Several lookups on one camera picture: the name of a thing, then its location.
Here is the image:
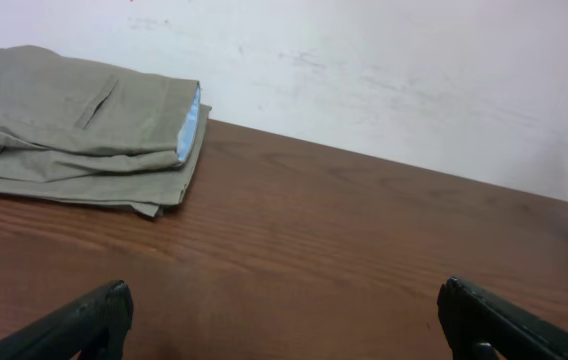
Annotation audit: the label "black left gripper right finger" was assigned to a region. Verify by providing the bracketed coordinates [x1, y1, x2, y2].
[437, 277, 568, 360]

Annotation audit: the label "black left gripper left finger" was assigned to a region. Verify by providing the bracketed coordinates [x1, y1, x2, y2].
[0, 280, 134, 360]

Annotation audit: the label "khaki beige shorts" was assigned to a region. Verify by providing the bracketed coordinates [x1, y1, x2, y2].
[0, 46, 210, 217]

